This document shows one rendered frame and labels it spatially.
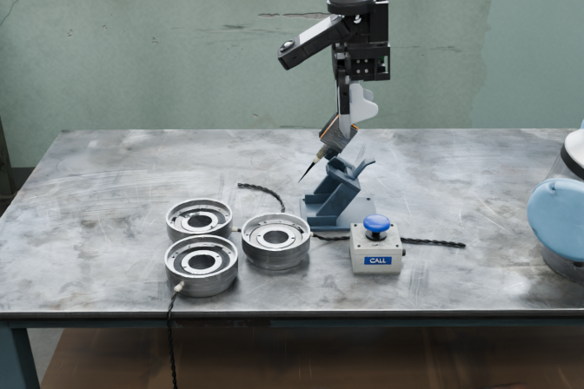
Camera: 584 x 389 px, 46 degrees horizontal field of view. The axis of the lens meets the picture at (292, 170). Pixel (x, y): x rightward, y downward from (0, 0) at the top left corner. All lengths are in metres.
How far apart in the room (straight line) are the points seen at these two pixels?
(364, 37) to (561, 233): 0.39
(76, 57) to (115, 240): 1.66
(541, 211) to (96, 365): 0.79
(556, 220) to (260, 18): 1.84
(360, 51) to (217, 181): 0.41
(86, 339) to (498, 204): 0.78
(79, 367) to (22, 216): 0.28
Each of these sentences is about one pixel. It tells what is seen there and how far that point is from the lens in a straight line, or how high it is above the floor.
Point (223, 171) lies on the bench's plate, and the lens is 1.31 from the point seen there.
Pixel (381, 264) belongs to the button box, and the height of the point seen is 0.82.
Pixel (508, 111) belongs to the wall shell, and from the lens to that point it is 2.83.
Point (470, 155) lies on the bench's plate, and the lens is 1.41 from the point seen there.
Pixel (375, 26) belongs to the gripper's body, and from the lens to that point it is 1.02.
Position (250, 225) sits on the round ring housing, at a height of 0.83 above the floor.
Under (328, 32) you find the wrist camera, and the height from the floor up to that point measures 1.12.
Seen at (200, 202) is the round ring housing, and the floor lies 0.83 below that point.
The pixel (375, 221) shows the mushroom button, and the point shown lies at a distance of 1.02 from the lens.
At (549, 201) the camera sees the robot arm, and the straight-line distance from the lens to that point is 0.89.
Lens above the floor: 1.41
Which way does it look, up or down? 28 degrees down
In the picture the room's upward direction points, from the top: straight up
